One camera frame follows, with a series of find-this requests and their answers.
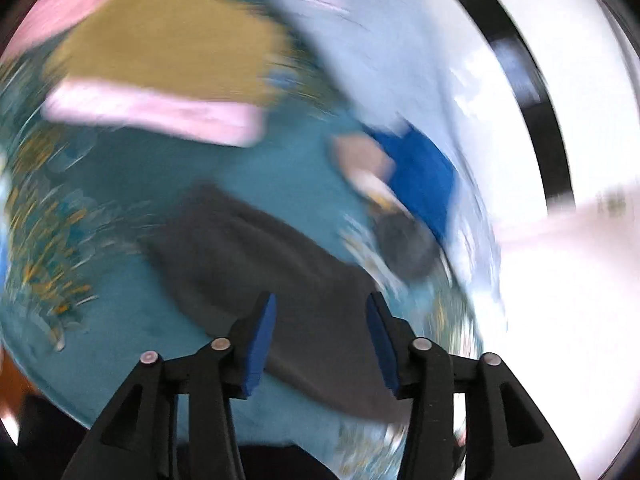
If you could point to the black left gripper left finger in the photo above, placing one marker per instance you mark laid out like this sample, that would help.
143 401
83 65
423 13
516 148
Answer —
135 436

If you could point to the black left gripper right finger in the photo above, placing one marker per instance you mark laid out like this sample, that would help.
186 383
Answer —
507 436

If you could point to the dark grey sweatpants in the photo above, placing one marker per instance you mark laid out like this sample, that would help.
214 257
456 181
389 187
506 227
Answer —
216 254

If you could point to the teal floral plush blanket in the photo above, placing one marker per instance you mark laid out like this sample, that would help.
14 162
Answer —
80 300

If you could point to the grey garment with flower embroidery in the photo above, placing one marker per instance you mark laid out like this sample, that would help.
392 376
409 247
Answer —
408 247

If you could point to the blue quilted garment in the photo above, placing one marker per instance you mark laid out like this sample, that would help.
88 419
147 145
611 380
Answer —
423 179

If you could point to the pink white fluffy garment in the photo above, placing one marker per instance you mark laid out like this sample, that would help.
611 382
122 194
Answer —
366 167

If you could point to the folded pink blanket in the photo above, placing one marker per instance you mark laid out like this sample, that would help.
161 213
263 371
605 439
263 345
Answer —
77 101

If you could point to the folded tan fleece blanket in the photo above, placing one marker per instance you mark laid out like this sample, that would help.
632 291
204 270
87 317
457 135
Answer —
210 50

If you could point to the light blue floral pillow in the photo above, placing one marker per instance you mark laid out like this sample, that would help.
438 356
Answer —
382 56

